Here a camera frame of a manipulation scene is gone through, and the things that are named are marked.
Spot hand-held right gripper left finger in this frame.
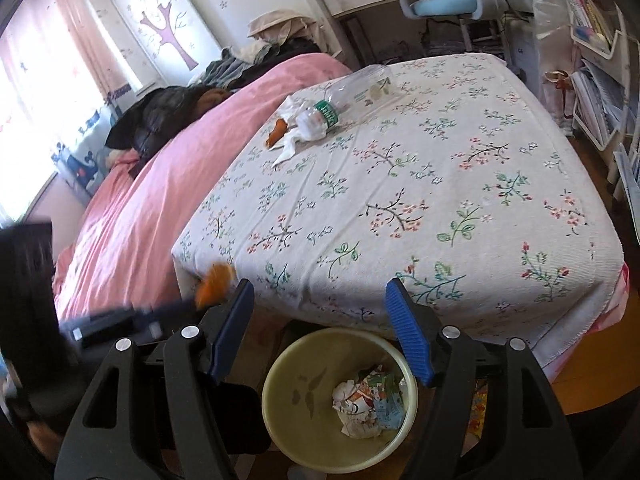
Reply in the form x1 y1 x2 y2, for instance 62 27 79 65
52 279 256 480

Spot large white tissue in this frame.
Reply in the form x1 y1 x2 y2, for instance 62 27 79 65
271 99 322 169

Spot blue cartoon printed cloth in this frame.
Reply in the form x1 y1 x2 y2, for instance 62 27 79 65
50 105 122 197

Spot pale yellow bin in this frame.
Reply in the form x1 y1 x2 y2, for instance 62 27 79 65
261 328 419 474

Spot black puffer jacket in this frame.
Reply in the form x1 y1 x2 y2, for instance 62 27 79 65
107 86 221 179

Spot orange peel pieces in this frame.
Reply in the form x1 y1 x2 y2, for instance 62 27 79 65
196 263 237 311

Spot green label plastic bottle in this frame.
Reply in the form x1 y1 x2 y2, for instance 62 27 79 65
295 99 342 139

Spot white book trolley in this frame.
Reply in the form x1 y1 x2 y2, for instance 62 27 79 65
564 0 640 152

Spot red stained white tissue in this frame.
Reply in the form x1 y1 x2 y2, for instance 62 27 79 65
341 407 384 441

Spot pink blanket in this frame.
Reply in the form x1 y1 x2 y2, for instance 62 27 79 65
52 52 354 322

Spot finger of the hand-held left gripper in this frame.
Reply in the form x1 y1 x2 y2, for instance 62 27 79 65
59 299 202 351

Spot blue denim clothes pile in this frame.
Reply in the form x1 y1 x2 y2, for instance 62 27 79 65
200 42 281 91

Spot black garment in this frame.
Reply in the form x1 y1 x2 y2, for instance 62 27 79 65
230 37 324 92

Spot clear plastic bag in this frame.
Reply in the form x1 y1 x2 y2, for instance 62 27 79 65
531 0 577 77

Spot person's left forearm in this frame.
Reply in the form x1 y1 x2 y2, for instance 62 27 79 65
22 417 63 463

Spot beige garment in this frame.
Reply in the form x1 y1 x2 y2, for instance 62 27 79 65
247 9 314 44

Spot blue grey desk chair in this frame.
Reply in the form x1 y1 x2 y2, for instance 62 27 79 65
382 0 511 52

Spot floral cloth cover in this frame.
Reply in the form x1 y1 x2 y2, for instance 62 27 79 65
171 52 626 377

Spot pink curtain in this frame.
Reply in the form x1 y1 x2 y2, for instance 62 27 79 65
0 0 128 221

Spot large clear plastic bottle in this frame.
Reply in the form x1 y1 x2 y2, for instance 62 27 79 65
325 64 397 112

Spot blue drink carton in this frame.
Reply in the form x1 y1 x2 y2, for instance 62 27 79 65
374 385 407 431

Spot red snack bag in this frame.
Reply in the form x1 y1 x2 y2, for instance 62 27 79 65
332 370 397 417

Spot row of upright books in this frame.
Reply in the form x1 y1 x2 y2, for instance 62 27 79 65
562 0 615 37

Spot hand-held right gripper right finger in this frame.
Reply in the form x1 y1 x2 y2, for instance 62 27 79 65
384 276 587 480

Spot brown plush toy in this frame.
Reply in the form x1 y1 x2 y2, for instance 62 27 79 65
190 87 234 112

